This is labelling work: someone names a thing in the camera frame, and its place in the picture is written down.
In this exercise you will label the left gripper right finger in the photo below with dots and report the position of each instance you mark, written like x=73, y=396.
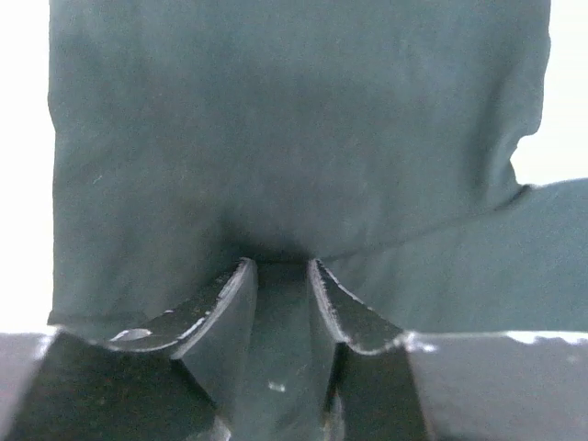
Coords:
x=375, y=381

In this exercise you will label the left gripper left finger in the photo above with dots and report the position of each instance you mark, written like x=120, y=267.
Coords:
x=171, y=378

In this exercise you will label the black t shirt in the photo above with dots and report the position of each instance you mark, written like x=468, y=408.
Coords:
x=376, y=136

